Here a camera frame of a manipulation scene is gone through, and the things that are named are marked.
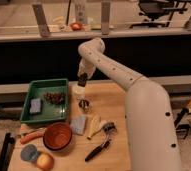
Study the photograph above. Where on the black eraser block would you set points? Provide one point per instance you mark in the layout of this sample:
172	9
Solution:
82	80

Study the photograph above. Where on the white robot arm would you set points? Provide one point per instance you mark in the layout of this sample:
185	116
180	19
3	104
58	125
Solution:
153	144

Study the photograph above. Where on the white paper cup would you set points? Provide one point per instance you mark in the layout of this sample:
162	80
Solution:
78	91

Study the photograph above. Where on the small metal clip object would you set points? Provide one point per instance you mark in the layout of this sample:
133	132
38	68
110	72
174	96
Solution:
84	105

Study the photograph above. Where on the yellow banana piece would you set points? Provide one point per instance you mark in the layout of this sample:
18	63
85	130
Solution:
95	120

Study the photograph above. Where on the grey blue sponge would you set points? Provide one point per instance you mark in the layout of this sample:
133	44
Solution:
78	124

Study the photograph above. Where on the dark grape bunch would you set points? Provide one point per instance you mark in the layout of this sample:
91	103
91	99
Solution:
54	98

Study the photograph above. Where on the green plastic tray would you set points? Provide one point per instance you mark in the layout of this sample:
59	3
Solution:
49	112

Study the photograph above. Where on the red round fruit on shelf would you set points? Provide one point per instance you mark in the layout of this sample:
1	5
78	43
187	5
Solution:
76	26

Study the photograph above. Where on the red brown bowl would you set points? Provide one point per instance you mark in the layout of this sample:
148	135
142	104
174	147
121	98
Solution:
57	136

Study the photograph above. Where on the blue sponge in tray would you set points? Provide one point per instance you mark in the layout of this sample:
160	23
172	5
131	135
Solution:
35	106

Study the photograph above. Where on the orange carrot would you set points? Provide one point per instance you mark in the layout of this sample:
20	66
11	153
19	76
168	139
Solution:
31	136

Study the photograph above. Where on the clear bottle on shelf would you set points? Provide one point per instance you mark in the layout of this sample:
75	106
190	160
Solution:
80	11

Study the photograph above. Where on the orange apple fruit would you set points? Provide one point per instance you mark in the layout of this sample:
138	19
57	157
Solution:
45	162

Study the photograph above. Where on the blue round lid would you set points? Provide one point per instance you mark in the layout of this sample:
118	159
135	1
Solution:
29	153

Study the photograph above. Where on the black office chair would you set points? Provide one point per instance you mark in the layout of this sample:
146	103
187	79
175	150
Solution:
159	13

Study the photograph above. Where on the black clamp stand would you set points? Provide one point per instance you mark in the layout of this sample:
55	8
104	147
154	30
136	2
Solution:
184	127

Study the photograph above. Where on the black chair at left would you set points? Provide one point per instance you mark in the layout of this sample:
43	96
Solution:
5	151

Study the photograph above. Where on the black handled dish brush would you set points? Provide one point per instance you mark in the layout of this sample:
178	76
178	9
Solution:
109	129

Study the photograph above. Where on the grey upright bracket centre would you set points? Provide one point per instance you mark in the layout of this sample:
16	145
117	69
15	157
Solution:
105	17

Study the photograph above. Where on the grey upright bracket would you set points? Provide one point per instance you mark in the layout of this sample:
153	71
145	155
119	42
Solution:
105	17
41	20

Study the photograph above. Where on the grey upright bracket left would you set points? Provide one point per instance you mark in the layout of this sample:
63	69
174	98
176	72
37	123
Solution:
41	20

